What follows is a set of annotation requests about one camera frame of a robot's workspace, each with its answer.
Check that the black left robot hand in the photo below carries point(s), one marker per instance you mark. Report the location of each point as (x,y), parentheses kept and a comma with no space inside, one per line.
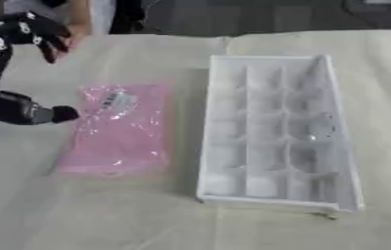
(11,107)

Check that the white compartmented box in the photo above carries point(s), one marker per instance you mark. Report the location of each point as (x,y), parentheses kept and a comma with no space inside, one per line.
(273,130)

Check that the person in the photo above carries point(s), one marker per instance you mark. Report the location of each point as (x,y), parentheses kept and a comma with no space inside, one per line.
(79,19)

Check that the pink plastic-wrapped packet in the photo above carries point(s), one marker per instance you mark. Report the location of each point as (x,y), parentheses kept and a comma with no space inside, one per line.
(119,136)

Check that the clear plastic-wrapped item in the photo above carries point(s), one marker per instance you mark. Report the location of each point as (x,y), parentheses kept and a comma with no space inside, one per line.
(320,127)

